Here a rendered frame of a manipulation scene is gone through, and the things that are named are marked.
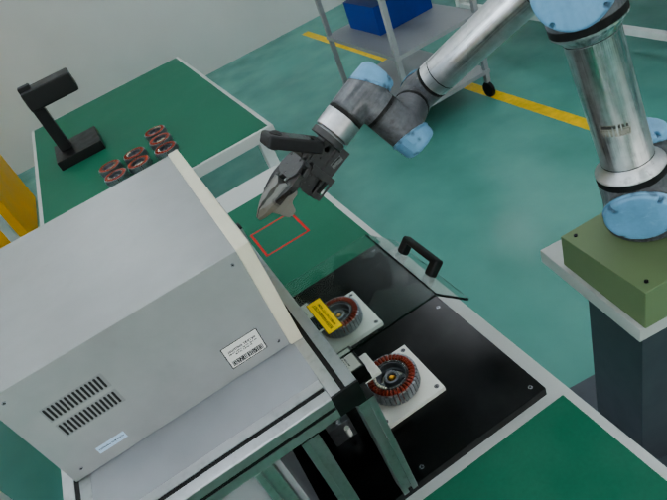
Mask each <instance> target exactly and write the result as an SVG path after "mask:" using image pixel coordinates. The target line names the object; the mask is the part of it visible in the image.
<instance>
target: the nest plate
mask: <svg viewBox="0 0 667 500"><path fill-rule="evenodd" d="M393 353H396V354H397V353H400V354H404V355H407V356H408V357H410V358H411V359H412V360H413V361H414V362H415V364H416V366H417V368H418V371H419V374H420V377H421V380H420V381H421V383H420V387H419V388H418V391H417V392H416V394H415V395H413V397H412V398H411V399H410V398H409V399H410V400H409V401H406V400H405V399H404V400H405V403H403V404H402V402H401V405H397V404H396V406H393V405H392V406H388V405H387V406H384V405H380V404H379V407H380V409H381V411H382V413H383V415H384V417H385V419H386V421H387V423H388V425H389V427H390V429H392V428H393V427H395V426H396V425H398V424H399V423H400V422H402V421H403V420H405V419H406V418H407V417H409V416H410V415H412V414H413V413H414V412H416V411H417V410H419V409H420V408H422V407H423V406H424V405H426V404H427V403H429V402H430V401H431V400H433V399H434V398H436V397H437V396H438V395H440V394H441V393H443V392H444V391H445V390H446V388H445V386H444V385H443V384H442V383H441V382H440V381H439V380H438V379H437V378H436V377H435V376H434V375H433V374H432V373H431V372H430V371H429V369H428V368H427V367H426V366H425V365H424V364H423V363H422V362H421V361H420V360H419V359H418V358H417V357H416V356H415V355H414V354H413V353H412V352H411V351H410V350H409V349H408V348H407V347H406V346H405V345H403V346H401V347H400V348H398V349H397V350H396V351H394V352H393ZM393 353H392V354H393Z"/></svg>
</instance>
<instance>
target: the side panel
mask: <svg viewBox="0 0 667 500"><path fill-rule="evenodd" d="M221 500H302V499H301V498H300V496H299V495H298V494H297V493H296V491H295V490H294V489H293V487H292V486H291V485H290V483H289V482H288V481H287V479H286V478H285V477H284V476H283V474H282V473H281V472H280V470H279V469H278V468H277V466H276V465H275V464H274V463H273V464H271V465H270V466H268V467H267V468H266V469H264V470H263V471H261V472H260V473H258V474H257V475H255V476H254V477H253V478H251V479H250V480H248V481H247V482H245V483H244V484H242V485H241V486H240V487H238V488H237V489H235V490H234V491H232V492H231V493H229V494H228V495H227V496H225V497H224V498H222V499H221Z"/></svg>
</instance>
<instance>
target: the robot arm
mask: <svg viewBox="0 0 667 500"><path fill-rule="evenodd" d="M629 10H630V4H629V0H487V1H486V2H485V3H484V4H483V5H482V6H481V7H480V8H479V9H478V10H477V11H476V12H475V13H474V14H473V15H472V16H471V17H470V18H469V19H468V20H467V21H466V22H465V23H464V24H463V25H462V26H461V27H460V28H459V29H458V30H457V31H456V32H455V33H454V34H453V35H452V36H451V37H450V38H449V39H447V40H446V41H445V42H444V43H443V44H442V45H441V46H440V47H439V48H438V49H437V50H436V51H435V52H434V53H433V54H432V55H431V56H430V57H429V58H428V59H427V60H426V61H425V62H424V63H423V64H422V65H421V66H420V67H419V68H418V69H415V70H413V71H411V72H410V73H409V74H408V75H407V76H406V77H405V78H404V80H403V81H402V83H401V86H400V89H399V91H398V93H397V95H396V96H394V95H393V94H392V93H390V91H391V88H392V86H393V80H392V78H391V77H390V76H389V75H388V74H387V72H385V71H384V70H383V69H382V68H381V67H379V66H378V65H376V64H375V63H373V62H363V63H361V64H360V66H359V67H358V68H357V69H356V70H355V72H354V73H353V74H352V75H351V76H350V77H349V78H348V80H347V82H346V83H345V84H344V86H343V87H342V88H341V90H340V91H339V92H338V94H337V95H336V96H335V98H334V99H333V101H332V102H331V103H330V105H329V106H328V107H327V108H326V110H325V111H324V112H323V114H322V115H321V116H320V118H319V119H318V120H317V122H318V124H315V126H314V127H313V128H312V130H313V131H314V132H315V133H316V134H317V135H318V137H316V136H312V135H303V134H295V133H286V132H280V131H277V130H271V131H269V130H262V131H261V135H260V142H261V143H262V144H263V145H264V146H266V147H267V148H268V149H270V150H274V151H275V150H283V151H292V152H290V153H289V154H288V155H287V156H286V157H285V158H284V159H283V160H282V161H281V163H280V164H279V166H278V167H277V168H276V169H275V170H274V171H273V173H272V174H271V176H270V178H269V180H268V182H267V184H266V186H265V188H264V191H263V193H262V195H261V198H260V201H259V205H258V209H257V215H256V217H257V218H258V219H259V220H262V219H264V218H265V217H267V216H268V215H270V214H271V213H276V214H280V215H283V216H286V217H291V216H293V215H294V213H295V212H296V209H295V207H294V205H293V200H294V198H295V197H296V196H297V193H298V191H297V189H298V188H300V189H301V191H303V192H304V193H305V194H307V195H308V196H311V197H312V198H313V199H316V200H317V201H320V200H321V199H322V197H323V196H324V195H325V193H326V192H327V191H328V190H329V188H330V187H331V186H332V184H333V183H334V182H335V180H334V179H332V177H333V175H334V174H335V172H336V171H337V170H338V168H339V167H340V166H341V165H342V163H343V162H344V161H345V159H346V158H347V157H348V156H349V152H347V151H346V150H345V149H344V145H348V144H349V142H350V141H351V140H352V138H353V137H354V136H355V134H356V133H357V132H358V131H359V129H360V128H361V127H362V125H363V124H364V123H365V124H366V125H367V126H368V127H369V128H371V129H372V130H373V131H374V132H375V133H377V134H378V135H379V136H380V137H381V138H382V139H384V140H385V141H386V142H387V143H388V144H390V145H391V146H392V147H393V149H394V150H397V151H398V152H400V153H401V154H402V155H404V156H405V157H406V158H413V157H415V156H417V155H418V154H419V153H420V152H421V151H422V150H423V149H424V148H425V147H426V145H427V144H428V143H429V141H430V140H431V138H432V136H433V130H432V128H431V127H430V126H429V125H428V123H427V122H425V120H426V117H427V115H428V113H429V110H430V108H431V107H432V106H433V105H434V104H435V103H436V102H437V101H438V100H439V99H440V98H441V97H442V96H444V95H445V94H446V93H447V92H448V91H449V90H450V89H452V88H453V87H454V86H455V85H456V84H457V83H458V82H459V81H461V80H462V79H463V78H464V77H465V76H466V75H467V74H468V73H470V72H471V71H472V70H473V69H474V68H475V67H476V66H477V65H479V64H480V63H481V62H482V61H483V60H484V59H485V58H487V57H488V56H489V55H490V54H491V53H492V52H493V51H494V50H496V49H497V48H498V47H499V46H500V45H501V44H502V43H503V42H505V41H506V40H507V39H508V38H509V37H510V36H511V35H512V34H514V33H515V32H516V31H517V30H518V29H519V28H520V27H521V26H523V25H524V24H525V23H526V22H527V21H528V20H529V19H530V18H532V17H533V16H534V15H536V17H537V18H538V19H539V20H540V22H542V23H543V24H544V26H545V29H546V31H547V34H548V37H549V40H550V41H551V42H552V43H555V44H558V45H561V46H563V48H564V51H565V55H566V58H567V61H568V64H569V67H570V70H571V73H572V76H573V79H574V83H575V86H576V89H577V92H578V95H579V97H580V100H581V103H582V107H583V110H584V113H585V116H586V119H587V122H588V125H589V128H590V131H591V135H592V138H593V141H594V144H595V147H596V150H597V153H598V156H599V160H600V162H599V163H598V165H597V166H596V168H595V178H596V181H597V184H598V187H599V190H600V195H601V199H602V203H603V210H602V218H603V221H604V224H605V226H606V227H607V228H608V230H609V231H610V232H611V233H612V234H613V235H614V236H616V237H618V238H620V239H623V240H627V241H633V242H649V241H655V240H659V239H663V238H666V237H667V123H666V122H665V121H664V120H661V119H658V118H652V117H646V114H645V110H644V106H643V102H642V98H641V94H640V91H639V87H638V83H637V79H636V75H635V71H634V67H633V63H632V59H631V55H630V52H629V48H628V44H627V40H626V36H625V33H624V29H623V25H622V21H623V19H624V18H625V16H626V15H627V13H628V12H629ZM327 185H329V186H328V187H327V188H326V190H325V191H324V192H323V193H322V195H320V193H321V192H322V191H323V189H324V188H325V187H326V186H327Z"/></svg>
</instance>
